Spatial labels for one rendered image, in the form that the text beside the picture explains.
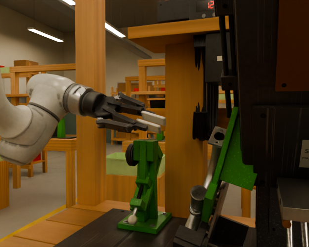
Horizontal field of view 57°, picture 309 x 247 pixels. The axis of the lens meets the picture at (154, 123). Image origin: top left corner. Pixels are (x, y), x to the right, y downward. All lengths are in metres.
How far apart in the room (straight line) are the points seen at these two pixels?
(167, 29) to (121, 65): 10.78
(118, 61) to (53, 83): 10.93
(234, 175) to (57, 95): 0.53
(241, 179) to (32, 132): 0.54
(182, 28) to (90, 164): 0.64
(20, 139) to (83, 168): 0.45
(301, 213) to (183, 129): 0.64
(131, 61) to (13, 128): 10.85
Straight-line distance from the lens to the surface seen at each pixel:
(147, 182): 0.90
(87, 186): 1.22
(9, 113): 0.80
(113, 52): 11.94
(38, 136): 0.84
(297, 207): 0.45
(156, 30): 0.95
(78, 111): 0.84
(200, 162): 1.01
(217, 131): 0.71
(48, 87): 0.88
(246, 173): 0.63
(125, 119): 0.77
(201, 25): 0.91
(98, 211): 1.16
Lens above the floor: 1.26
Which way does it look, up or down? 2 degrees down
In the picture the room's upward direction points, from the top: straight up
